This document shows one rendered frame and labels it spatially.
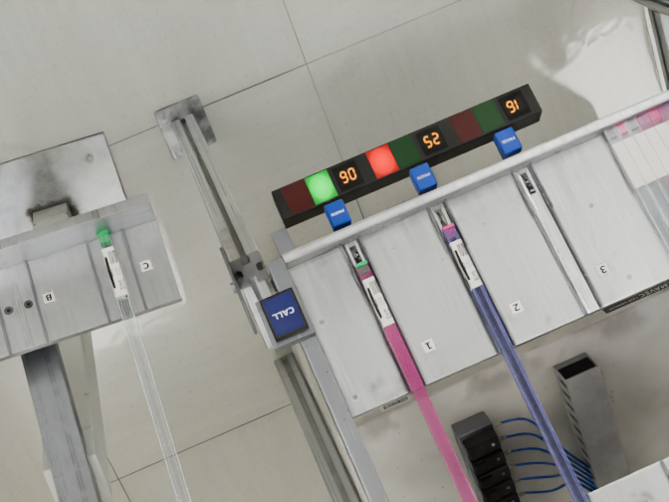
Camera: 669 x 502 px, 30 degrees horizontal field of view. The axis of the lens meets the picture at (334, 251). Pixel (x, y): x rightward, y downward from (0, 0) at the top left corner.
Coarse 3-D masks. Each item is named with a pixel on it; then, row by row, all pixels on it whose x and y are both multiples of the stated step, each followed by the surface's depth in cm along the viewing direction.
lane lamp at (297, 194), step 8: (296, 184) 149; (304, 184) 149; (288, 192) 149; (296, 192) 149; (304, 192) 149; (288, 200) 149; (296, 200) 149; (304, 200) 149; (312, 200) 149; (296, 208) 148; (304, 208) 148
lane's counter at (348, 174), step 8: (352, 160) 150; (336, 168) 150; (344, 168) 150; (352, 168) 150; (336, 176) 149; (344, 176) 149; (352, 176) 149; (360, 176) 149; (344, 184) 149; (352, 184) 149
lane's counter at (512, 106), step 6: (510, 96) 151; (516, 96) 151; (522, 96) 151; (504, 102) 151; (510, 102) 151; (516, 102) 151; (522, 102) 151; (504, 108) 151; (510, 108) 151; (516, 108) 151; (522, 108) 151; (528, 108) 151; (510, 114) 151; (516, 114) 151; (522, 114) 151; (510, 120) 150
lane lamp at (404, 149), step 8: (408, 136) 150; (392, 144) 150; (400, 144) 150; (408, 144) 150; (392, 152) 150; (400, 152) 150; (408, 152) 150; (416, 152) 150; (400, 160) 150; (408, 160) 149; (416, 160) 149; (400, 168) 149
